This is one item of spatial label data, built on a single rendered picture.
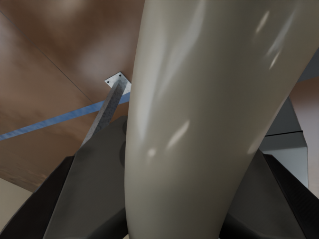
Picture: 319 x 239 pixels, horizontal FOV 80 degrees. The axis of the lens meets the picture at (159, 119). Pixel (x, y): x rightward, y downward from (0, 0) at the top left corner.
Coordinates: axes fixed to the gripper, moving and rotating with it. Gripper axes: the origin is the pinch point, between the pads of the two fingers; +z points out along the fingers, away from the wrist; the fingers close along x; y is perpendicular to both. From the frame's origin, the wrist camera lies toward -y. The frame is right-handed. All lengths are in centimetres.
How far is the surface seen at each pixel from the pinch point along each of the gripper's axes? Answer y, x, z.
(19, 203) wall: 433, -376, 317
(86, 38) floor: 11, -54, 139
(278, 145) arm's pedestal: 32, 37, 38
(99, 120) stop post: 60, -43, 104
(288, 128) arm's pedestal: 28, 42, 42
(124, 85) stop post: 50, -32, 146
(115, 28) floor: 5, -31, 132
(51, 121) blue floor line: 111, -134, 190
